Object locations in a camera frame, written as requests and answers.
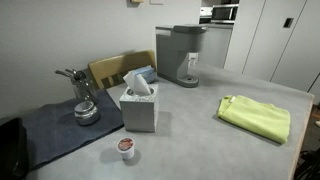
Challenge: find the white wall switch plate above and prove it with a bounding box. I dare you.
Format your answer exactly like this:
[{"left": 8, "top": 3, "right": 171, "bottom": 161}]
[{"left": 149, "top": 0, "right": 164, "bottom": 5}]

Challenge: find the dark blue placemat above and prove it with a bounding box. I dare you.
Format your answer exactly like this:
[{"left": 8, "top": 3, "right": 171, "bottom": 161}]
[{"left": 22, "top": 90, "right": 124, "bottom": 171}]

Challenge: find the white tissue sheet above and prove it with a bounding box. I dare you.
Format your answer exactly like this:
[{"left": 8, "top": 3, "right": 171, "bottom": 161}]
[{"left": 123, "top": 71, "right": 151, "bottom": 96}]

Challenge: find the beige wall dial switch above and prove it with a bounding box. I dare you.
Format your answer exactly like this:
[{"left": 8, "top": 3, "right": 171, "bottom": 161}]
[{"left": 130, "top": 0, "right": 145, "bottom": 3}]

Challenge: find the grey coffee maker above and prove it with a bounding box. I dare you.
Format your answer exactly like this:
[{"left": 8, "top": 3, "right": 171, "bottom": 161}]
[{"left": 156, "top": 25, "right": 206, "bottom": 88}]

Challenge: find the black bin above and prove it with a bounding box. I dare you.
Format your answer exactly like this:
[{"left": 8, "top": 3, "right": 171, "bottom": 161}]
[{"left": 0, "top": 118, "right": 29, "bottom": 180}]

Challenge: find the grey tissue box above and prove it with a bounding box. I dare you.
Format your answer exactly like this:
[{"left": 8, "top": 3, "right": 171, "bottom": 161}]
[{"left": 119, "top": 84, "right": 159, "bottom": 133}]

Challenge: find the silver microwave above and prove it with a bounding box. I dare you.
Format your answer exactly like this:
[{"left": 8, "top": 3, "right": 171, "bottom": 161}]
[{"left": 211, "top": 4, "right": 238, "bottom": 24}]

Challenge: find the black wall panel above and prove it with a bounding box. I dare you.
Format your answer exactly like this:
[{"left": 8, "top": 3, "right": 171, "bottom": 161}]
[{"left": 283, "top": 18, "right": 294, "bottom": 28}]

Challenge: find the red-lidded coffee pod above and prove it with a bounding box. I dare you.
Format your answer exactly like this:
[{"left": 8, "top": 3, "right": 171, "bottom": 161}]
[{"left": 116, "top": 137, "right": 135, "bottom": 160}]

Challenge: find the wooden chair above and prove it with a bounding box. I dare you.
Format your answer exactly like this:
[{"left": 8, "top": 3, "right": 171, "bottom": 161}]
[{"left": 88, "top": 50, "right": 156, "bottom": 89}]

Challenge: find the yellow-green microfiber towel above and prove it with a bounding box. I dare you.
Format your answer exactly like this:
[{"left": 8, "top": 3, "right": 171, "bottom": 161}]
[{"left": 217, "top": 95, "right": 291, "bottom": 144}]

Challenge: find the round metal tin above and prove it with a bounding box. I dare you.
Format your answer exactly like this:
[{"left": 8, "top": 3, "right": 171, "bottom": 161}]
[{"left": 74, "top": 101, "right": 100, "bottom": 126}]

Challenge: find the blue face mask stack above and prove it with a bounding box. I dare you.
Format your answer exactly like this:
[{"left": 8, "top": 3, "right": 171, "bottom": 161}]
[{"left": 133, "top": 66, "right": 155, "bottom": 83}]

